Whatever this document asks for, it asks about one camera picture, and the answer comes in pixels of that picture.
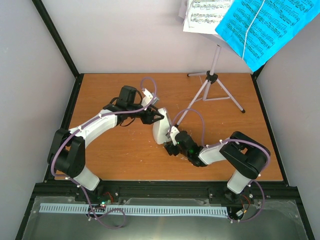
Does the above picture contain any black aluminium frame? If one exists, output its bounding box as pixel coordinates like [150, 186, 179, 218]
[1, 0, 320, 240]

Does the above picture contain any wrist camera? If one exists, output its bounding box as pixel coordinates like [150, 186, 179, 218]
[141, 88, 159, 107]
[169, 126, 180, 145]

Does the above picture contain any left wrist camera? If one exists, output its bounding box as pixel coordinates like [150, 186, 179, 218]
[141, 88, 159, 107]

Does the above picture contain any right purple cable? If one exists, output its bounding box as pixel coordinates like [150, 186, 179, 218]
[172, 108, 272, 223]

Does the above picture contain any white sheet music page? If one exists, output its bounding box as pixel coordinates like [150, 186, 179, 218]
[178, 0, 234, 35]

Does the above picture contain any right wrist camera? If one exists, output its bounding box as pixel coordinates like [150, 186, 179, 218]
[169, 126, 180, 145]

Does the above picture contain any white metronome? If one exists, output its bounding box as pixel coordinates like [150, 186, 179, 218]
[152, 107, 172, 145]

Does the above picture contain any blue sheet music page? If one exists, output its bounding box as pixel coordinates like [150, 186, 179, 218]
[215, 0, 320, 72]

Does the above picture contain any light blue cable duct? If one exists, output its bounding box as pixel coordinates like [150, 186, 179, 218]
[38, 203, 228, 218]

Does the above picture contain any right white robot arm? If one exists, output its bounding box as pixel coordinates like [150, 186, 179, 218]
[164, 131, 271, 195]

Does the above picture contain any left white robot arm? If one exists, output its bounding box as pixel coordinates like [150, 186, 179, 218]
[47, 85, 164, 202]

